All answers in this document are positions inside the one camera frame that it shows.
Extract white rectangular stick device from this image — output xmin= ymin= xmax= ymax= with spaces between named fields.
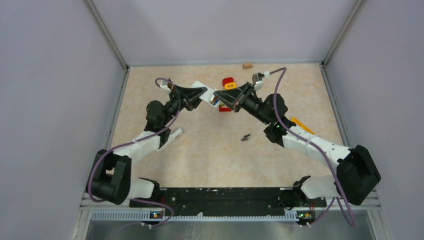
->
xmin=156 ymin=128 xmax=184 ymax=153

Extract purple cable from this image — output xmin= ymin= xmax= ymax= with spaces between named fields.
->
xmin=268 ymin=67 xmax=358 ymax=229
xmin=86 ymin=77 xmax=183 ymax=229

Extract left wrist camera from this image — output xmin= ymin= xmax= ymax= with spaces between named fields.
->
xmin=160 ymin=79 xmax=174 ymax=92

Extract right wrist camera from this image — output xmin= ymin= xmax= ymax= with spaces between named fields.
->
xmin=252 ymin=71 xmax=270 ymax=91

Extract blue battery pair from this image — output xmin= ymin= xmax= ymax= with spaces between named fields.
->
xmin=240 ymin=133 xmax=252 ymax=142

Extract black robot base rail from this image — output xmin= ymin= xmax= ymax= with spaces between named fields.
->
xmin=129 ymin=187 xmax=327 ymax=217

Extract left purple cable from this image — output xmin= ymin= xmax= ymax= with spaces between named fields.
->
xmin=86 ymin=77 xmax=183 ymax=229

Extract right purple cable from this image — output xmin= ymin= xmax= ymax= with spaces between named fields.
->
xmin=268 ymin=67 xmax=358 ymax=229

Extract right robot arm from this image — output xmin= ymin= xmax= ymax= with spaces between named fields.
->
xmin=213 ymin=82 xmax=381 ymax=206

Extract red toy block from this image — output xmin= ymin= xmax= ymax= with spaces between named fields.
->
xmin=222 ymin=77 xmax=234 ymax=87

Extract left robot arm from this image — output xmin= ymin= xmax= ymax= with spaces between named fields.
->
xmin=86 ymin=81 xmax=214 ymax=207

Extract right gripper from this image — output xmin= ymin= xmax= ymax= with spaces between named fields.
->
xmin=214 ymin=82 xmax=271 ymax=126

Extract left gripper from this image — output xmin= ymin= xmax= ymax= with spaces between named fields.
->
xmin=161 ymin=84 xmax=208 ymax=126

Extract red toy brick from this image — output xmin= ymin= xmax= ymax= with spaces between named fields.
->
xmin=218 ymin=104 xmax=232 ymax=112

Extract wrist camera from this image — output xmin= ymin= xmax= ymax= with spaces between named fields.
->
xmin=252 ymin=71 xmax=270 ymax=91
xmin=160 ymin=79 xmax=174 ymax=92

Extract yellow triangular toy frame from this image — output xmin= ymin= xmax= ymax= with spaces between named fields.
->
xmin=290 ymin=117 xmax=315 ymax=135

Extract white remote control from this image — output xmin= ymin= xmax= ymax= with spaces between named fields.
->
xmin=191 ymin=81 xmax=221 ymax=108

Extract small wooden block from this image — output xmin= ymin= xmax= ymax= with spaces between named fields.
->
xmin=242 ymin=62 xmax=253 ymax=70

